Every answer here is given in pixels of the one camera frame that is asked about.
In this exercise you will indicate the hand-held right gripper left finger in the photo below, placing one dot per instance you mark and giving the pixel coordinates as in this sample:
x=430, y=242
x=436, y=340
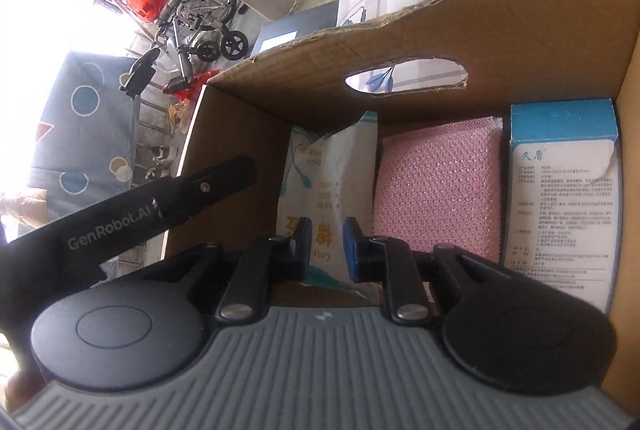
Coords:
x=260, y=270

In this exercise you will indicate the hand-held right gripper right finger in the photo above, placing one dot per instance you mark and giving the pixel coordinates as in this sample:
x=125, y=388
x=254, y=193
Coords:
x=395, y=270

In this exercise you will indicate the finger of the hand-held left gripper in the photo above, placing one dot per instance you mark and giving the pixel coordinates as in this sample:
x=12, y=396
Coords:
x=215, y=185

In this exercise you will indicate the pink textured sponge pad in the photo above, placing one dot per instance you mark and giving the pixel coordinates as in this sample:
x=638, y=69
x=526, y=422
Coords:
x=440, y=190

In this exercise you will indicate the white cotton pad pack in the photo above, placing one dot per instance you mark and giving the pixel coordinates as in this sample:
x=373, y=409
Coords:
x=325, y=180

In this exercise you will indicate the blue and white carton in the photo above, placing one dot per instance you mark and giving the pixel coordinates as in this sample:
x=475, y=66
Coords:
x=565, y=190

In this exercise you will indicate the brown cardboard box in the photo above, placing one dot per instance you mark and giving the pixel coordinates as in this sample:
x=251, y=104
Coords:
x=450, y=25

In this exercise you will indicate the pair of shoes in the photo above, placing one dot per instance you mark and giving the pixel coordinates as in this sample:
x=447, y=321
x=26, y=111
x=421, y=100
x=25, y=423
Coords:
x=164, y=156

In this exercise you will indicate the red cloth on floor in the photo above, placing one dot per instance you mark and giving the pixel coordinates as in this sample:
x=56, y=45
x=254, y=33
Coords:
x=202, y=85

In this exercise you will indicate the dark blue dotted cloth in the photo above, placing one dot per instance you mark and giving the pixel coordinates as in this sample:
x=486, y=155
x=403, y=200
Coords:
x=85, y=120

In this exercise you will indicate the folded wheelchair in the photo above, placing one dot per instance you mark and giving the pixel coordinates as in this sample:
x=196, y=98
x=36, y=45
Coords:
x=200, y=20

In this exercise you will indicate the dark wooden furniture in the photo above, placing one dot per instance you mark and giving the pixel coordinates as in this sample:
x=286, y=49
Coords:
x=295, y=28

